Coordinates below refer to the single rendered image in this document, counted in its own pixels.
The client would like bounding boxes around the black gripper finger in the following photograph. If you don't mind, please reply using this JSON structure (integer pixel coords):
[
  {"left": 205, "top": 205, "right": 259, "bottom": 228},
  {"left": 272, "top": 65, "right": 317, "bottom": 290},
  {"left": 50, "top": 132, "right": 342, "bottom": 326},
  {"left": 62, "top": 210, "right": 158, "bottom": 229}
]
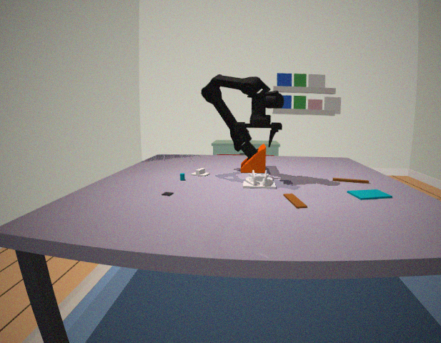
[
  {"left": 269, "top": 130, "right": 278, "bottom": 147},
  {"left": 239, "top": 130, "right": 247, "bottom": 146}
]

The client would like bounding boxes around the teal flat square plate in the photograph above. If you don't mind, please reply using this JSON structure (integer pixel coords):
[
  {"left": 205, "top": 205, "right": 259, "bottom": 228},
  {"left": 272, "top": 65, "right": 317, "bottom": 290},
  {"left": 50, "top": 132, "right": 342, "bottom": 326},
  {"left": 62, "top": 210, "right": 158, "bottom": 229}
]
[{"left": 347, "top": 189, "right": 392, "bottom": 200}]

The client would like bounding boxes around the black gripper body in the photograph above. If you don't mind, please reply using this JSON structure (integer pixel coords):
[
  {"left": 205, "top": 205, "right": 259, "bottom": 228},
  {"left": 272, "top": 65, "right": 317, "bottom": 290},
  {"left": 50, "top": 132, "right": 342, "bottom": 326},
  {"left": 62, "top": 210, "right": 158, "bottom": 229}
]
[{"left": 235, "top": 109, "right": 282, "bottom": 131}]

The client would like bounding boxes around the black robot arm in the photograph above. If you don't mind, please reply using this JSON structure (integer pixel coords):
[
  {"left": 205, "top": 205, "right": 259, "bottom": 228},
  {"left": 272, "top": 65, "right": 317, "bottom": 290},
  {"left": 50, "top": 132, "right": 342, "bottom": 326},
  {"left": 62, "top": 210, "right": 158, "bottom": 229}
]
[{"left": 202, "top": 74, "right": 284, "bottom": 160}]

